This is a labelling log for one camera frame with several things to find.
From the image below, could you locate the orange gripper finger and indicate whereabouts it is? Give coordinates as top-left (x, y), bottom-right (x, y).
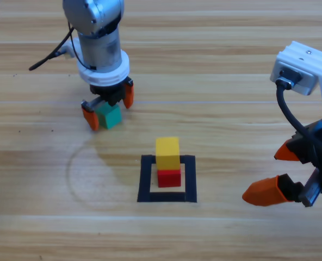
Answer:
top-left (122, 80), bottom-right (135, 109)
top-left (81, 107), bottom-right (100, 132)
top-left (274, 141), bottom-right (300, 161)
top-left (241, 175), bottom-right (289, 207)

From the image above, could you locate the green wooden cube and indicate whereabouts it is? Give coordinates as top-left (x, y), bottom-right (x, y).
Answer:
top-left (95, 104), bottom-right (123, 130)

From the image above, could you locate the yellow wooden cube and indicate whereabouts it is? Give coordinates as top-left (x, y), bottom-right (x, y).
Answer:
top-left (155, 136), bottom-right (181, 171)

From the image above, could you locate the red wooden cube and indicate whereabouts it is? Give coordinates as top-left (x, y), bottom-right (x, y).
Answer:
top-left (157, 168), bottom-right (182, 188)

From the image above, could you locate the black tape rectangle outline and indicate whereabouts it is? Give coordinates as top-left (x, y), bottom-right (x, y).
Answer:
top-left (137, 154), bottom-right (198, 203)

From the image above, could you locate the black arm thick cable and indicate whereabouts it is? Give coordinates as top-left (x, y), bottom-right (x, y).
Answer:
top-left (275, 77), bottom-right (322, 159)

